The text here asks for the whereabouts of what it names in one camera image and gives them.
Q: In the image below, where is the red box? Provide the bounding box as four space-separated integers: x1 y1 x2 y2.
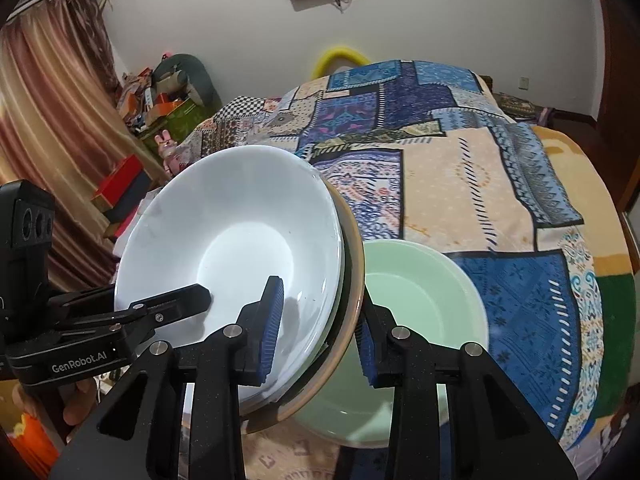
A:
92 154 151 211

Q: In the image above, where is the person's left hand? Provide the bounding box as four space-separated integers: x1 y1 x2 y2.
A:
62 379 103 428

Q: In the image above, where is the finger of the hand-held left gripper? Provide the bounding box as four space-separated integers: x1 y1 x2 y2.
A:
49 283 212 342

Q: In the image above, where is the yellow foam tube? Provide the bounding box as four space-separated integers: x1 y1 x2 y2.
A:
312 46 370 80

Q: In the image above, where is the orange cloth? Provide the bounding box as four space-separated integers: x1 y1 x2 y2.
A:
10 410 68 478

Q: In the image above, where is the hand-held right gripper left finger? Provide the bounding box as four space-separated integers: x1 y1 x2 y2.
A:
47 275 286 480

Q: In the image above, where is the pink rabbit toy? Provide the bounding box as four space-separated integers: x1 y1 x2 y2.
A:
156 130 182 173

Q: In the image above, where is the pink bowl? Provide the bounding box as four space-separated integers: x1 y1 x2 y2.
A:
240 157 367 435

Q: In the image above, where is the green bowl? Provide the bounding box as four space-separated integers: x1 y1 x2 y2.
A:
292 240 490 450

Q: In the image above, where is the brown striped curtain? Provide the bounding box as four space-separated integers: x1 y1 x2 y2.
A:
0 0 166 291

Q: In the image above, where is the patterned bag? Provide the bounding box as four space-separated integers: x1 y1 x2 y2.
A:
495 91 553 126

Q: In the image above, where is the pile of cardboard boxes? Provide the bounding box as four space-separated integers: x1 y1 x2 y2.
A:
117 67 173 133

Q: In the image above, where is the white bowl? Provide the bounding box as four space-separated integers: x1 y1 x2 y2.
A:
114 145 346 406

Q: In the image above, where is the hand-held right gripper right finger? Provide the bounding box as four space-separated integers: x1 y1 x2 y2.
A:
356 302 581 480

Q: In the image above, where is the green bag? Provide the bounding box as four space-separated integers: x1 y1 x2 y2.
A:
140 100 211 161

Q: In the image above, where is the blue patchwork blanket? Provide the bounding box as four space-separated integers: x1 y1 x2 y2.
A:
165 59 596 480

